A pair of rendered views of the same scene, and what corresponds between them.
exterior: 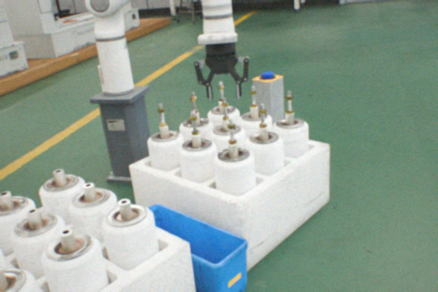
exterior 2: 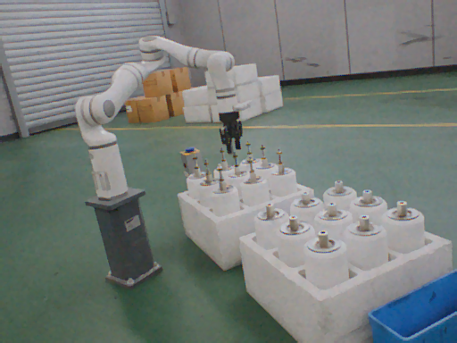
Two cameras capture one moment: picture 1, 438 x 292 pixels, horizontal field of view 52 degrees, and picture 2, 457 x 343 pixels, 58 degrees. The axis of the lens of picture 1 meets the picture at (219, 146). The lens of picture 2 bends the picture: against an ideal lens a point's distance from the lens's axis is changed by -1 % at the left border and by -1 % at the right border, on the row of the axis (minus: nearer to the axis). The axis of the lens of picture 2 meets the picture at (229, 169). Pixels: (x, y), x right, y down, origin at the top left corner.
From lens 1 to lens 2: 146 cm
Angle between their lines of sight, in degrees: 63
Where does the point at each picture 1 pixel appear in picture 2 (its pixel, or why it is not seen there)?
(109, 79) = (119, 181)
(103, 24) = (95, 132)
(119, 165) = (138, 264)
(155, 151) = (232, 198)
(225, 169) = (292, 177)
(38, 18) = not seen: outside the picture
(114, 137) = (132, 236)
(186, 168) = (262, 195)
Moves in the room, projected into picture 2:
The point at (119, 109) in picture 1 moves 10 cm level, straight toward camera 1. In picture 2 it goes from (134, 205) to (162, 203)
